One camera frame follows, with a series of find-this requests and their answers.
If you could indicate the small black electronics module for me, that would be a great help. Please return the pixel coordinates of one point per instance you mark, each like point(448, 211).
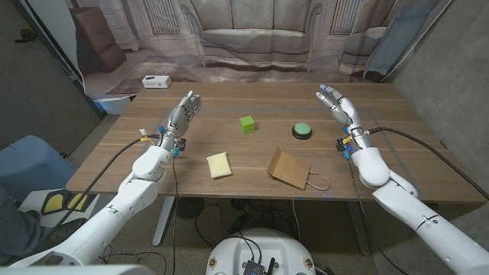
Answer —
point(252, 268)

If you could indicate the white table leg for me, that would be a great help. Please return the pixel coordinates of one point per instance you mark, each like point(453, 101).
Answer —
point(164, 221)

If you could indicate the green cube block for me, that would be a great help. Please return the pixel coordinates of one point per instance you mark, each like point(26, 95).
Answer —
point(247, 125)

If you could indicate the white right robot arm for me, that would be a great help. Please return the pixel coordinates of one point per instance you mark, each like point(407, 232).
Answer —
point(420, 217)

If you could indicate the yellow black foot pedal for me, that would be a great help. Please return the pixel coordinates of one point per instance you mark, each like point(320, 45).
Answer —
point(53, 202)

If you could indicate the white power box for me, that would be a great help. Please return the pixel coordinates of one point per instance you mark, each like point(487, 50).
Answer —
point(156, 81)

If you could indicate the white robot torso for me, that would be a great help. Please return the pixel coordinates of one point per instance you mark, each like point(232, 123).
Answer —
point(267, 248)

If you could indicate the black shoe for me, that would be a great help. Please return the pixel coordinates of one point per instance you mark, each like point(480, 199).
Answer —
point(68, 227)

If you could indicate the grey table leg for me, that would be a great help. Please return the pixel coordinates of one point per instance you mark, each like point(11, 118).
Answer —
point(359, 229)

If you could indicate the green button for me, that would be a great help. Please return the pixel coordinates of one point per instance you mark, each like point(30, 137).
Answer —
point(302, 128)

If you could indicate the person's leg in jeans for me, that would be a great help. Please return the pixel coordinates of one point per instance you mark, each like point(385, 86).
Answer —
point(15, 233)

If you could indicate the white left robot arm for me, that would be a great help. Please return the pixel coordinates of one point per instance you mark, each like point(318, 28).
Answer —
point(114, 214)

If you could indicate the yellow sponge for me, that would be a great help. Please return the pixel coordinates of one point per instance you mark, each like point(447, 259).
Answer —
point(219, 165)

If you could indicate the printed living room backdrop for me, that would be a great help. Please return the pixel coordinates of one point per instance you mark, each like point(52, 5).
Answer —
point(252, 38)

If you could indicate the brown paper bag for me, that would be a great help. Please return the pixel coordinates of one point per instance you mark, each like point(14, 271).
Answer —
point(288, 170)

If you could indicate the blue padded chair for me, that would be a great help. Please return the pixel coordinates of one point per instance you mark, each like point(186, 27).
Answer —
point(30, 160)

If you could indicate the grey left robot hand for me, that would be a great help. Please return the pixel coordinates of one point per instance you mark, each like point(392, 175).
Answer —
point(181, 116)

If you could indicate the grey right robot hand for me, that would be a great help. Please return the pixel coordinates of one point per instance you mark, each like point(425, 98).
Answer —
point(349, 112)

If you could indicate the black round floor fan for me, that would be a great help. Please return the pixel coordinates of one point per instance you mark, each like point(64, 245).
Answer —
point(190, 208)

